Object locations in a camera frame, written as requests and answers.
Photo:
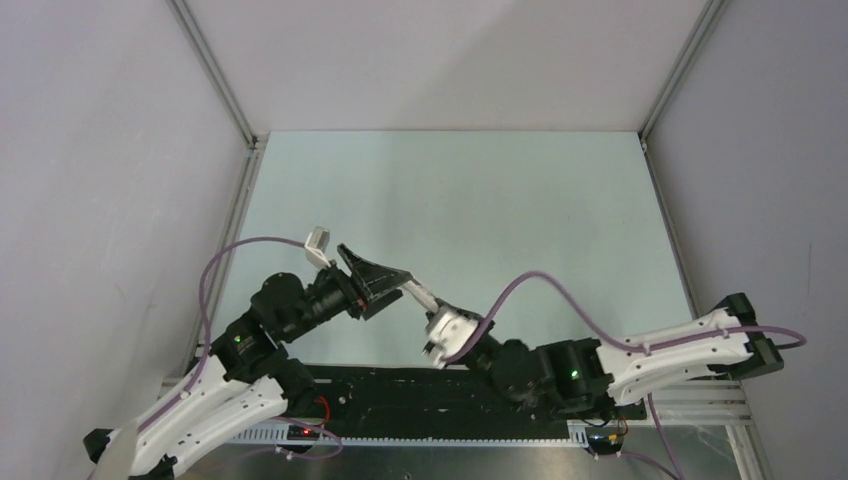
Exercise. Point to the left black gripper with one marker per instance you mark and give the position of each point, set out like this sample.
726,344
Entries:
376,278

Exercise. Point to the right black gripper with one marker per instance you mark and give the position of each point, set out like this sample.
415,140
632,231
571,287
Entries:
476,316

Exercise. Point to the white remote control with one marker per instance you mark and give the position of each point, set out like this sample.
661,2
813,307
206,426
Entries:
422,295

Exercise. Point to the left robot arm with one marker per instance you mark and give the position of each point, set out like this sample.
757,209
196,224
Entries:
209,405

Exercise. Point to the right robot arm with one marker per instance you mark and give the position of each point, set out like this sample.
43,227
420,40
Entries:
592,376

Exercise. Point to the left electronics board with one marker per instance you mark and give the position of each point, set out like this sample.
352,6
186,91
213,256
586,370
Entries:
308,433

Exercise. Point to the electronics board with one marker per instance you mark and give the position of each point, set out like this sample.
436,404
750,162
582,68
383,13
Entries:
605,444
308,433

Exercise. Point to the right electronics board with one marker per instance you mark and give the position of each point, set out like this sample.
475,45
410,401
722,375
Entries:
605,444

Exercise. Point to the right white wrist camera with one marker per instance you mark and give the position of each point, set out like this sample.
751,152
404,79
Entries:
444,343

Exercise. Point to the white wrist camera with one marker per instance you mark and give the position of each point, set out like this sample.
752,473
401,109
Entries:
444,343
315,247

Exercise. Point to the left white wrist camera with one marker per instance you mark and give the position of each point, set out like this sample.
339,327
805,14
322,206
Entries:
315,247

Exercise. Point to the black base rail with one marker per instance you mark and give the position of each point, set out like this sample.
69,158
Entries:
416,403

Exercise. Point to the grey slotted cable duct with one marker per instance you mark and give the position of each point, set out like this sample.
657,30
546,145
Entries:
280,434

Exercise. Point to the left aluminium frame post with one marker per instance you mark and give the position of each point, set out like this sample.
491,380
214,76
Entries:
193,32

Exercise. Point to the aluminium frame post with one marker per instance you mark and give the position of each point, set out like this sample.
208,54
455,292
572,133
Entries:
705,24
193,32

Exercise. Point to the right aluminium frame post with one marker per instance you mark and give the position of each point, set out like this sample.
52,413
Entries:
705,24

